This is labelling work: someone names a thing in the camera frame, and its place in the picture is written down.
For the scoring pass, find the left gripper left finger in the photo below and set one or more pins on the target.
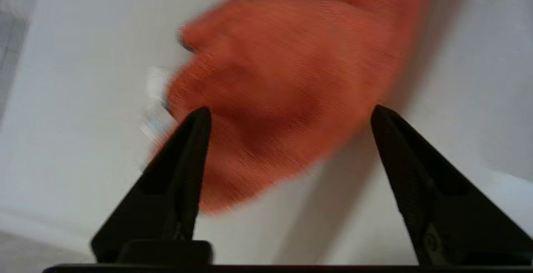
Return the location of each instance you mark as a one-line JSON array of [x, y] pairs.
[[170, 189]]

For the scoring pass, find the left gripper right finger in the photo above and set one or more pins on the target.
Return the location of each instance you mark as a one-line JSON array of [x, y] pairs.
[[441, 206]]

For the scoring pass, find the orange towel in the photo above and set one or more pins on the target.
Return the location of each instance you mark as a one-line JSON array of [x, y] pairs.
[[291, 77]]

